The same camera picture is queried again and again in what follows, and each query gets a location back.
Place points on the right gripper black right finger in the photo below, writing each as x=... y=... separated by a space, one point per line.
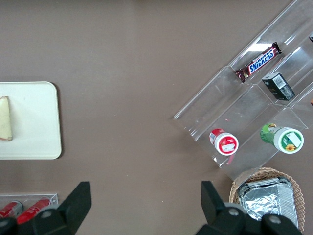
x=217 y=213

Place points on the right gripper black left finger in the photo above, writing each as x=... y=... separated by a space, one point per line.
x=73 y=210

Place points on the triangular sandwich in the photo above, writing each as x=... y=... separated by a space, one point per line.
x=5 y=120

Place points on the round light wicker basket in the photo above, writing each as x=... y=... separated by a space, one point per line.
x=234 y=188

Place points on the cream rectangular tray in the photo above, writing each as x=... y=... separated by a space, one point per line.
x=34 y=122

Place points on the clear acrylic bottle rack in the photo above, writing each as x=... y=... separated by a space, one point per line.
x=52 y=197

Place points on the aluminium foil container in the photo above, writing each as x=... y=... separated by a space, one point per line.
x=266 y=198

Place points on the red cup with white lid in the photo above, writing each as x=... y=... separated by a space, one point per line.
x=226 y=144

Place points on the green cup with white lid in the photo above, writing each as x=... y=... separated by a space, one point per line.
x=286 y=139

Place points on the clear acrylic stepped shelf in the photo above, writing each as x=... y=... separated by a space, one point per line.
x=244 y=110

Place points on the small black carton box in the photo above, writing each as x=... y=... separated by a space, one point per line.
x=278 y=85

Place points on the Snickers chocolate bar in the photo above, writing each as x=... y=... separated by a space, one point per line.
x=260 y=61

